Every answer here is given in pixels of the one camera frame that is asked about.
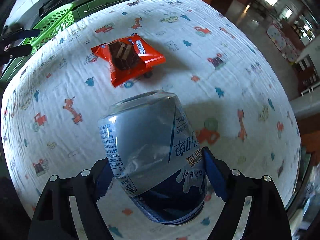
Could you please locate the orange snack wrapper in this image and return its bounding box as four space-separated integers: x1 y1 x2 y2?
91 33 166 87

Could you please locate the silver blue beer can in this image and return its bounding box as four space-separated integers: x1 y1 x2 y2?
98 90 207 225

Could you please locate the cartoon print white tablecloth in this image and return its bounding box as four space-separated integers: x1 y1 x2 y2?
1 0 301 216

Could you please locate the green plastic mesh basket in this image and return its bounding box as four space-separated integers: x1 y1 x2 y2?
22 3 74 55

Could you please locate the polka dot play fence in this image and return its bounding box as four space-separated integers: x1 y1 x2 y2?
266 23 298 63

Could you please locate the dark wooden shelf unit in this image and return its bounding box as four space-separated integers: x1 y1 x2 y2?
293 55 319 95

